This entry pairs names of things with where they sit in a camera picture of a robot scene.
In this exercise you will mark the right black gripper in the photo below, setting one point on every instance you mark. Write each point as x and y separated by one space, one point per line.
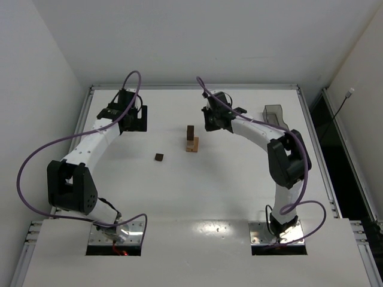
206 118

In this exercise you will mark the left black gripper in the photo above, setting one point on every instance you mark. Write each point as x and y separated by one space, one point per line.
141 118

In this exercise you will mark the dark brown arch block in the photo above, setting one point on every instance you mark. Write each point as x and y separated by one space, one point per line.
190 133

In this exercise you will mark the dark brown wood cube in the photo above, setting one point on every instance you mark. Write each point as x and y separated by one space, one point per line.
159 157

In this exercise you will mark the smoky transparent plastic bin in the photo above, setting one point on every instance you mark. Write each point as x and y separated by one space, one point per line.
273 114

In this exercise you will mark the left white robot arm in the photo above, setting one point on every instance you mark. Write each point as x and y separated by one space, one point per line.
70 183

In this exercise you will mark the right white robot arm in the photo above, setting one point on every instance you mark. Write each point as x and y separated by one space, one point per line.
288 160

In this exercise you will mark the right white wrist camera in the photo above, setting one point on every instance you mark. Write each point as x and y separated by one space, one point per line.
211 102

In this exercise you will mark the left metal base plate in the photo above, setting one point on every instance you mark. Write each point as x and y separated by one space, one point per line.
129 234

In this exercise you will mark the metal base plate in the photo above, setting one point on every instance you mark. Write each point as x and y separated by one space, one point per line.
260 236
129 234

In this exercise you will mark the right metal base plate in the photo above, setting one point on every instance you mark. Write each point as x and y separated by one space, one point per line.
260 236

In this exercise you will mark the black wall cable white plug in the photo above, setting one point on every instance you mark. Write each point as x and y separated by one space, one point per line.
346 97

